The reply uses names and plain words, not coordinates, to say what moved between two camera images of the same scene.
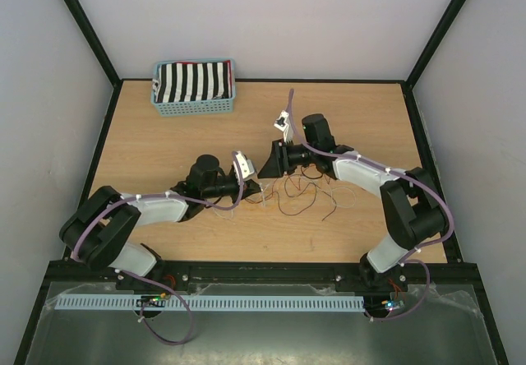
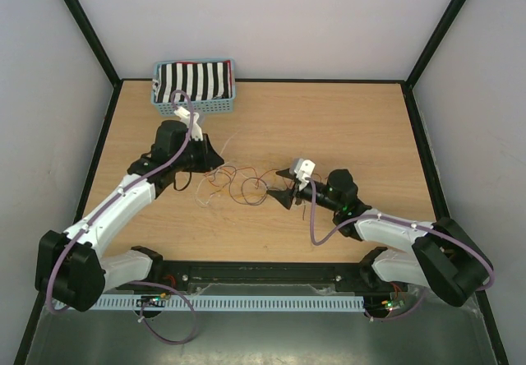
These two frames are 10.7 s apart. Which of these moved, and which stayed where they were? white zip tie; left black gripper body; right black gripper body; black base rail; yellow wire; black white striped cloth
Moved: white zip tie; yellow wire; right black gripper body; left black gripper body
Stayed: black white striped cloth; black base rail
